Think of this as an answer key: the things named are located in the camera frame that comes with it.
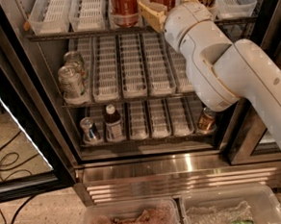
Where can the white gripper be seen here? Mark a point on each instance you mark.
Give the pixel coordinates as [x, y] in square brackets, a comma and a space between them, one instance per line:
[185, 20]

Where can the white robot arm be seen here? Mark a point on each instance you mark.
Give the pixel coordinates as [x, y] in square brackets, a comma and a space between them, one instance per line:
[221, 71]

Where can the stainless steel fridge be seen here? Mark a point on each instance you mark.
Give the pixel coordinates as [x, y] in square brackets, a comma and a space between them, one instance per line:
[132, 67]

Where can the rear silver can middle shelf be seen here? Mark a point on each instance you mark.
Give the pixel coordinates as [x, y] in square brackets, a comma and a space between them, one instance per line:
[75, 59]

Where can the orange can bottom shelf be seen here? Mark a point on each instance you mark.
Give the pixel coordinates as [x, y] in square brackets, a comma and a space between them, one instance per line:
[206, 121]

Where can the front silver can middle shelf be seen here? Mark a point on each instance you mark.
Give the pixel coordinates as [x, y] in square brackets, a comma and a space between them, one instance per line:
[71, 82]

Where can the blue silver can bottom shelf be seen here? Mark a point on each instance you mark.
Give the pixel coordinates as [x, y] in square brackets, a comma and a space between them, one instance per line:
[90, 132]

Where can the open glass fridge door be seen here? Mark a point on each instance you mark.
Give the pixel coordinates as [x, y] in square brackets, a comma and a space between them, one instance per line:
[31, 158]

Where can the brown bottle white cap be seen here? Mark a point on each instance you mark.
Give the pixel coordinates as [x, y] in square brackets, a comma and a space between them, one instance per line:
[113, 122]

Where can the right clear plastic bin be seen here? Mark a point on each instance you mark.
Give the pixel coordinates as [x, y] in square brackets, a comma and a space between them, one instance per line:
[221, 205]

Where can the clear plastic bin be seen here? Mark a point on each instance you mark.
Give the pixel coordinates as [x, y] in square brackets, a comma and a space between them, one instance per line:
[146, 211]
[221, 205]

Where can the left clear plastic bin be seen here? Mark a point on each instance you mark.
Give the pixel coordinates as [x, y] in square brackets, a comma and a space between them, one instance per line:
[146, 211]

